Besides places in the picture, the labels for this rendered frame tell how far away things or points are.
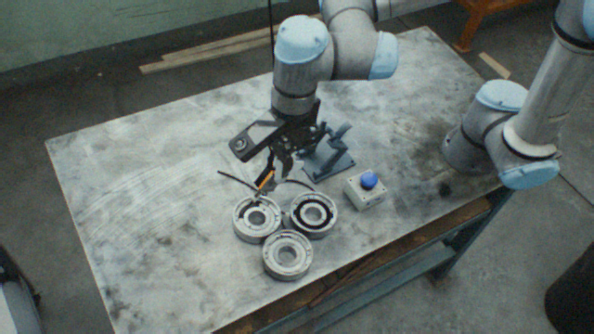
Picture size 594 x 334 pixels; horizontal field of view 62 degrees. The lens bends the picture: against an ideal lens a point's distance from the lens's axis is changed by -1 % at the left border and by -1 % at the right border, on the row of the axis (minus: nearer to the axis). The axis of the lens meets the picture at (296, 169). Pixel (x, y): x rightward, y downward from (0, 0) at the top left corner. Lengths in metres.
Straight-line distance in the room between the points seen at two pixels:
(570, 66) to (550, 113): 0.11
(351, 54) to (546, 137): 0.48
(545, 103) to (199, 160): 0.75
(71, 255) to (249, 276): 1.12
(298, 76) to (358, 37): 0.11
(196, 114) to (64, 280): 0.95
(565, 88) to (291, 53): 0.50
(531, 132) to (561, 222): 1.47
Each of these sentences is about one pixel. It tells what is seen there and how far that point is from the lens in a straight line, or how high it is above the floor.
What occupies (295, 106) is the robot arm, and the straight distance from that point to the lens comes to 0.81.
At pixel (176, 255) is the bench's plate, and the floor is 0.80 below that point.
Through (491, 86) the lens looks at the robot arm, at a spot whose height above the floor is 1.02.
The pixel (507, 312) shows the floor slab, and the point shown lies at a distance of 2.15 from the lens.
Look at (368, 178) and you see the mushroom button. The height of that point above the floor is 0.87.
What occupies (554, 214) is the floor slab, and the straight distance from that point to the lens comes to 2.53.
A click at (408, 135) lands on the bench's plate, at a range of 1.35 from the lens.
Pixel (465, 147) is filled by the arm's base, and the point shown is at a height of 0.87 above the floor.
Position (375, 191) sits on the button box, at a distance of 1.15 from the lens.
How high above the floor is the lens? 1.75
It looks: 52 degrees down
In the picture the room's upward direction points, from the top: 11 degrees clockwise
